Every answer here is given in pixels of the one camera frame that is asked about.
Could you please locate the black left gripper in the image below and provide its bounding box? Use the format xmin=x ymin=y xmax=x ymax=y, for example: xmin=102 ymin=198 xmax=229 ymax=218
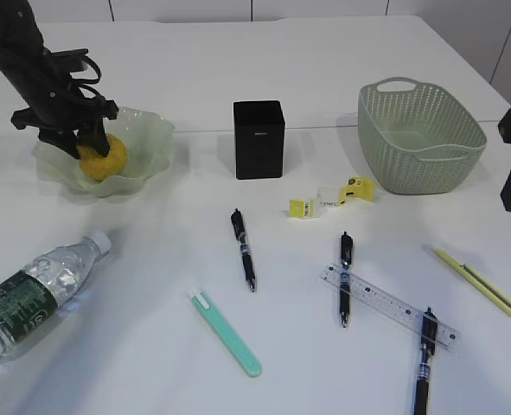
xmin=10 ymin=98 xmax=118 ymax=160

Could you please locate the yellow pear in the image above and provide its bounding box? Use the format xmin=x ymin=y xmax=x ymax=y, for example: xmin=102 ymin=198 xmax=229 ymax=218
xmin=77 ymin=133 xmax=128 ymax=182

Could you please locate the yellow white waste paper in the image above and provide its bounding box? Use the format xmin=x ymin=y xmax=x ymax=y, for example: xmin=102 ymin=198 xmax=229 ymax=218
xmin=288 ymin=176 xmax=376 ymax=220

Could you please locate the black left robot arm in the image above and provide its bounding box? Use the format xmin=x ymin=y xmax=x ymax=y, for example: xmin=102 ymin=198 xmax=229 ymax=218
xmin=0 ymin=1 xmax=118 ymax=159

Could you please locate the green glass wavy plate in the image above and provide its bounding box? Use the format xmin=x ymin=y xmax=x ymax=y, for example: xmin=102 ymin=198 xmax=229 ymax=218
xmin=33 ymin=106 xmax=175 ymax=197

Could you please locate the green plastic woven basket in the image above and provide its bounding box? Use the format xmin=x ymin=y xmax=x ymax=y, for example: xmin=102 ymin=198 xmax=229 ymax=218
xmin=357 ymin=77 xmax=487 ymax=195

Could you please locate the black pen near holder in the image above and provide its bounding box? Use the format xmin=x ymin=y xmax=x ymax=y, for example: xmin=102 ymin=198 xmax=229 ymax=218
xmin=231 ymin=209 xmax=257 ymax=293

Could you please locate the clear plastic water bottle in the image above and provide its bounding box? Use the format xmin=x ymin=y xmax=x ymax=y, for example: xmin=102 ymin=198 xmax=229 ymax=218
xmin=0 ymin=231 xmax=112 ymax=359

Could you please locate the black square pen holder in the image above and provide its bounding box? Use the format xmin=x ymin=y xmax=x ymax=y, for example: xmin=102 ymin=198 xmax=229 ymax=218
xmin=233 ymin=100 xmax=285 ymax=180

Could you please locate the yellow utility knife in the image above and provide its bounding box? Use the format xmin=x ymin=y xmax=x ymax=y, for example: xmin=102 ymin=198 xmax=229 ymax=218
xmin=423 ymin=244 xmax=511 ymax=317

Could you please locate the black pen under ruler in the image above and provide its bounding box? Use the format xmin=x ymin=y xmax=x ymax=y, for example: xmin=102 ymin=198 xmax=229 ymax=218
xmin=339 ymin=232 xmax=354 ymax=328

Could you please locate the clear plastic ruler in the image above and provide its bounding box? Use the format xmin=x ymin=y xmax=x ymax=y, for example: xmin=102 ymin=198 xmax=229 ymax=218
xmin=319 ymin=264 xmax=460 ymax=351

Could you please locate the black pen over ruler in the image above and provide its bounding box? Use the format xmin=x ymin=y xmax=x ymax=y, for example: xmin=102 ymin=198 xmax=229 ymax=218
xmin=413 ymin=307 xmax=438 ymax=415

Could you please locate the teal utility knife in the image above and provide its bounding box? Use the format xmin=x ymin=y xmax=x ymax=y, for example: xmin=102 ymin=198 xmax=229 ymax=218
xmin=189 ymin=290 xmax=263 ymax=378

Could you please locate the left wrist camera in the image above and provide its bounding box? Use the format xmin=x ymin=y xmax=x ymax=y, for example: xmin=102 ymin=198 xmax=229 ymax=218
xmin=43 ymin=48 xmax=88 ymax=73

